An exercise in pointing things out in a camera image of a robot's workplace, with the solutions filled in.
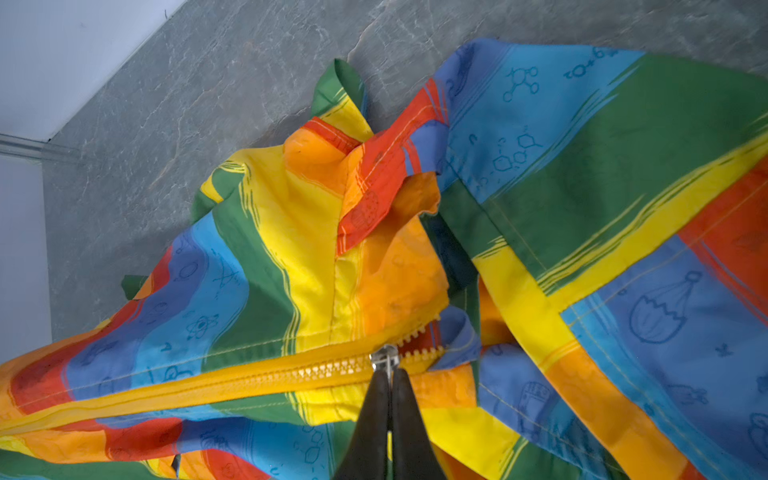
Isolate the rainbow striped jacket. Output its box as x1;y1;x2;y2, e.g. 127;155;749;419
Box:
1;39;767;479

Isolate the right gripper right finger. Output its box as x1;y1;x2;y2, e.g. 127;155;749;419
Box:
391;368;447;480

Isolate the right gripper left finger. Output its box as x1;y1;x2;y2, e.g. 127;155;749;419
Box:
334;371;390;480

